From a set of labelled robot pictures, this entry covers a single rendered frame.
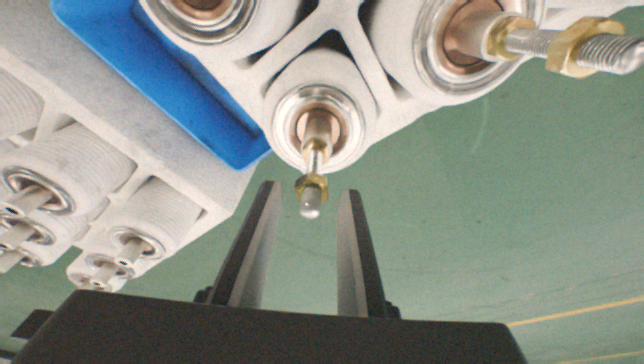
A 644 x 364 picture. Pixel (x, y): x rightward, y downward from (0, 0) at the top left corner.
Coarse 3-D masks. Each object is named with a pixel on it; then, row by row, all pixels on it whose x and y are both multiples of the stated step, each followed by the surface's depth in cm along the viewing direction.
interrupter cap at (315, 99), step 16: (288, 96) 15; (304, 96) 15; (320, 96) 15; (336, 96) 15; (352, 96) 15; (288, 112) 16; (304, 112) 16; (320, 112) 16; (336, 112) 16; (352, 112) 15; (272, 128) 16; (288, 128) 16; (304, 128) 17; (336, 128) 17; (352, 128) 16; (288, 144) 17; (336, 144) 17; (352, 144) 17; (288, 160) 18; (336, 160) 18
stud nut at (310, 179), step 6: (306, 174) 11; (312, 174) 11; (318, 174) 11; (300, 180) 11; (306, 180) 10; (312, 180) 10; (318, 180) 10; (324, 180) 11; (300, 186) 10; (306, 186) 10; (312, 186) 10; (318, 186) 10; (324, 186) 10; (300, 192) 11; (324, 192) 11; (300, 198) 11; (324, 198) 11
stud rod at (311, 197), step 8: (312, 152) 13; (320, 152) 13; (312, 160) 13; (320, 160) 13; (312, 168) 12; (320, 168) 12; (304, 192) 10; (312, 192) 10; (320, 192) 11; (304, 200) 10; (312, 200) 10; (320, 200) 10; (304, 208) 10; (312, 208) 10; (304, 216) 10; (312, 216) 10
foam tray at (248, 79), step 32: (320, 0) 17; (352, 0) 17; (320, 32) 18; (352, 32) 18; (224, 64) 20; (256, 64) 20; (288, 64) 30; (256, 96) 22; (384, 96) 22; (384, 128) 24
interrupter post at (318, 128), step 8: (312, 120) 16; (320, 120) 16; (312, 128) 15; (320, 128) 15; (328, 128) 15; (304, 136) 15; (312, 136) 14; (320, 136) 14; (328, 136) 14; (304, 144) 14; (328, 144) 14
